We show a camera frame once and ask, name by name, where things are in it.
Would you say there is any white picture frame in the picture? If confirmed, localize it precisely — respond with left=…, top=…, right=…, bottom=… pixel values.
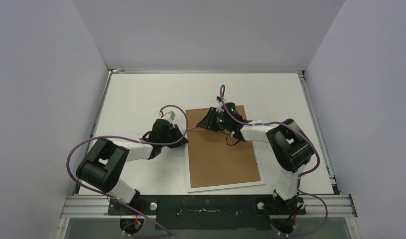
left=185, top=104, right=267, bottom=194

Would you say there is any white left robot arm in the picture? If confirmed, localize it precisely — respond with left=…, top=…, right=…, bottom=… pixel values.
left=76, top=119, right=189, bottom=215

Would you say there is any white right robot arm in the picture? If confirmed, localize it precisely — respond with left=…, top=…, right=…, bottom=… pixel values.
left=196, top=103, right=314, bottom=214

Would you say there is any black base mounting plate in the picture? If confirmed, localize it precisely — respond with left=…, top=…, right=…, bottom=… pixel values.
left=108, top=194, right=306, bottom=231

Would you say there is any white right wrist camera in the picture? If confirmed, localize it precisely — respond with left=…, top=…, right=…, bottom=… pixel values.
left=216, top=96, right=228, bottom=113

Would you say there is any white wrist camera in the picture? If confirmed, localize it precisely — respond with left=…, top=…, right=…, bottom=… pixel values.
left=216, top=96, right=228, bottom=113
left=159, top=111, right=176, bottom=123

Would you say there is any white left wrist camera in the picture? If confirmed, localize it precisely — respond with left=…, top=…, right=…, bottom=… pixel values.
left=159, top=111, right=176, bottom=123

